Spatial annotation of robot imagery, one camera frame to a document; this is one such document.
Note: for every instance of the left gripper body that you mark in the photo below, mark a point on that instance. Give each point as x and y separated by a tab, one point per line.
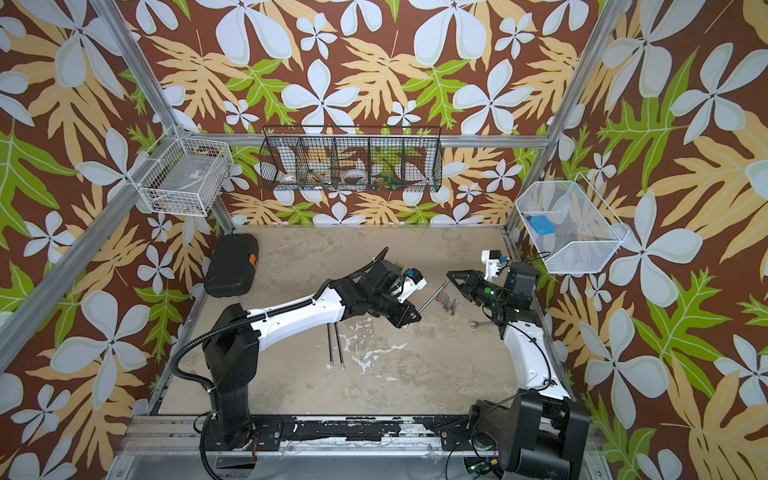
388	306

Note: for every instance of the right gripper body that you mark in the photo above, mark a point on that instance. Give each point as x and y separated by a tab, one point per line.
491	297

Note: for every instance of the grey pencil pink cap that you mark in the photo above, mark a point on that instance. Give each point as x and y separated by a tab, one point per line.
339	345

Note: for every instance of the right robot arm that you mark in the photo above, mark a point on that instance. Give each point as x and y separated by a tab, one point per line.
540	432

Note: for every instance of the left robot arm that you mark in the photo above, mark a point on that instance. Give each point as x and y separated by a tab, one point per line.
224	360

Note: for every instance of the silver open-end wrench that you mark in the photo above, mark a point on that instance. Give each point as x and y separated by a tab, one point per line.
478	324

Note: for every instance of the blue object in basket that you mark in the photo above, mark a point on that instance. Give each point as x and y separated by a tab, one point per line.
542	225

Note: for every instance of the white mesh corner basket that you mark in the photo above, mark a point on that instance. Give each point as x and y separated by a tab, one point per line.
589	232

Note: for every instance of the black plastic tool case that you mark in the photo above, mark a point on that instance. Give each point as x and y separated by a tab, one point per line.
233	266

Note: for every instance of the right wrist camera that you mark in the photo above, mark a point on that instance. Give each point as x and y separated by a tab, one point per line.
494	262

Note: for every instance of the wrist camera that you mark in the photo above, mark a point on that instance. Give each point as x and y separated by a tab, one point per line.
413	281
494	262

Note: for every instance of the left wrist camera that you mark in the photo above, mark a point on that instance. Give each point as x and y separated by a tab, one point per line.
413	281

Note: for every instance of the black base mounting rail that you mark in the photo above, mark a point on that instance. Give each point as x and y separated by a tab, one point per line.
270	432

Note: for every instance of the black wire basket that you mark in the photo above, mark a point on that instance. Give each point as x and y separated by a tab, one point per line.
393	158

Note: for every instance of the white wire basket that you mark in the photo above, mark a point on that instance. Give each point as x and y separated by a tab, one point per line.
185	176

